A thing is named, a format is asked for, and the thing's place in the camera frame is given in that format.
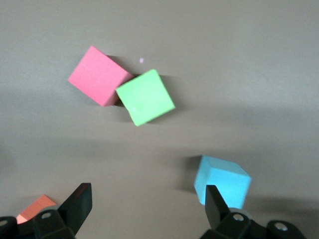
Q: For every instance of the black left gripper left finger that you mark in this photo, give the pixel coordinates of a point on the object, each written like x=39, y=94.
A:
x=72, y=214

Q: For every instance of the green foam block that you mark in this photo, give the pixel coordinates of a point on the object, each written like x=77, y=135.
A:
x=145, y=98

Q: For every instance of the blue foam block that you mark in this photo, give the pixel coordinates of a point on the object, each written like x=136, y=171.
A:
x=226, y=181

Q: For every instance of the orange foam block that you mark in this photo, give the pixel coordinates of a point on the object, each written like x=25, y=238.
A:
x=35, y=207

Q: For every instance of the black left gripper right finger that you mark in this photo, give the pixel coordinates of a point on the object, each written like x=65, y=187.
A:
x=219, y=214

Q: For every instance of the red foam block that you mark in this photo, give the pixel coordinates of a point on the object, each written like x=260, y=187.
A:
x=97, y=77

